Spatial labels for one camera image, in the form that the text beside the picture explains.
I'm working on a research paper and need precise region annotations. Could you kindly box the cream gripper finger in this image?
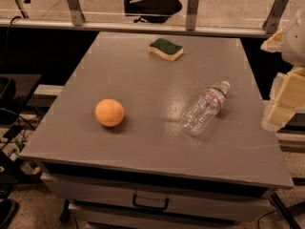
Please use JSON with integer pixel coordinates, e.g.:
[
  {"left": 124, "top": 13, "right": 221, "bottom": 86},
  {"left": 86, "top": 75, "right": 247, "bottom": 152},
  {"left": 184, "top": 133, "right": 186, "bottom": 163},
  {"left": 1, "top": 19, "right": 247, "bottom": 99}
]
[
  {"left": 261, "top": 66, "right": 305, "bottom": 132},
  {"left": 260, "top": 28, "right": 285, "bottom": 52}
]

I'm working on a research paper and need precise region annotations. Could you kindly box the orange ball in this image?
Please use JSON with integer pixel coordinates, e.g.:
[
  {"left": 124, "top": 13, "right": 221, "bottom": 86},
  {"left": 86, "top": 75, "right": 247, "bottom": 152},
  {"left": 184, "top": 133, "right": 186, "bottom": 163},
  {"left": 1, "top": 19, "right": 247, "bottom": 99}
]
[{"left": 95, "top": 99, "right": 125, "bottom": 127}]

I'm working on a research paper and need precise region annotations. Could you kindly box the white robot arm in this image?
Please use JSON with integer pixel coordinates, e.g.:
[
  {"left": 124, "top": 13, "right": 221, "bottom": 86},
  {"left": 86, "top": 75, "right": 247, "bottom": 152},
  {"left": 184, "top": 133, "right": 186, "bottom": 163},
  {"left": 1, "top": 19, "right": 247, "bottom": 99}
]
[{"left": 260, "top": 7, "right": 305, "bottom": 132}]

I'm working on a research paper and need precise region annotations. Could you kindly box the green yellow sponge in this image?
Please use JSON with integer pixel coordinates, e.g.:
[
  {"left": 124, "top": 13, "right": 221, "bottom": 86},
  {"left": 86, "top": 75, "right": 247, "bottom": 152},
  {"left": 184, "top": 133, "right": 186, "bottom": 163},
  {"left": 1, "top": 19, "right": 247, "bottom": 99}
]
[{"left": 149, "top": 38, "right": 184, "bottom": 61}]

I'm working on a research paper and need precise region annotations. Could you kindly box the clear plastic water bottle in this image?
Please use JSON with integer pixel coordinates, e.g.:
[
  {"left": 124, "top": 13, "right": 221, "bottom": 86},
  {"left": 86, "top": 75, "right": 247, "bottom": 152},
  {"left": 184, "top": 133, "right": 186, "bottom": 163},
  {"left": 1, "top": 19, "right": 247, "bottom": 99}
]
[{"left": 181, "top": 81, "right": 231, "bottom": 135}]

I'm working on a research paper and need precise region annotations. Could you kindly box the black office chair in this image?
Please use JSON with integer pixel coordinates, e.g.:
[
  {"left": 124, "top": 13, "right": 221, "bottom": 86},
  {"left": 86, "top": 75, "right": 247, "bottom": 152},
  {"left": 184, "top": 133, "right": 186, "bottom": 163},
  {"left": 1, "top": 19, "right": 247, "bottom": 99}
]
[{"left": 124, "top": 0, "right": 182, "bottom": 24}]

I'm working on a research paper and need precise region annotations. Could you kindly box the grey drawer cabinet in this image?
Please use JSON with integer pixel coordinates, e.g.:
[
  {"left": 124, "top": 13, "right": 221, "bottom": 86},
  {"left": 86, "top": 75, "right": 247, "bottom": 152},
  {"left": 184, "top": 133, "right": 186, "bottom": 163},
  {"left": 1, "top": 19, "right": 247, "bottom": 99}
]
[{"left": 22, "top": 32, "right": 293, "bottom": 229}]

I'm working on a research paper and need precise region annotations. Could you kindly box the black side table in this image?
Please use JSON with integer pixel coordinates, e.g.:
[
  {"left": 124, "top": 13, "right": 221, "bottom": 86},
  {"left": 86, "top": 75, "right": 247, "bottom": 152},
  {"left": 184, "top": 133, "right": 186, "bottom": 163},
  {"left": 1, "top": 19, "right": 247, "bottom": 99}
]
[{"left": 0, "top": 73, "right": 42, "bottom": 125}]

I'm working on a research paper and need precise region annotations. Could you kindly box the metal railing frame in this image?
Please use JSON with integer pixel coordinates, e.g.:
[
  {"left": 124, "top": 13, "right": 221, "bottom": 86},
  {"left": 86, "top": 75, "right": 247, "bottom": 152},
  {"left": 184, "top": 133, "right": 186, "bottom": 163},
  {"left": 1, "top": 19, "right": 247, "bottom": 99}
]
[{"left": 15, "top": 0, "right": 289, "bottom": 38}]

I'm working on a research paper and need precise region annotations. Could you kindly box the black drawer handle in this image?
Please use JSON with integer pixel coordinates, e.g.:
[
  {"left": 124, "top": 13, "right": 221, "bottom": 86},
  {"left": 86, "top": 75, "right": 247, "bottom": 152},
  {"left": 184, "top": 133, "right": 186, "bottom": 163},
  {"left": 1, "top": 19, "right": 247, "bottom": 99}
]
[{"left": 132, "top": 194, "right": 170, "bottom": 211}]

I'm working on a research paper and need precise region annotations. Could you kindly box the black cable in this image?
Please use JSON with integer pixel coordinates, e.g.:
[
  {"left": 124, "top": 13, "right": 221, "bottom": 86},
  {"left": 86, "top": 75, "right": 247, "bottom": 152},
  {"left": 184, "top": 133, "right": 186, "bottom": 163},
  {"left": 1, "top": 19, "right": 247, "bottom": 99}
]
[{"left": 3, "top": 15, "right": 23, "bottom": 69}]

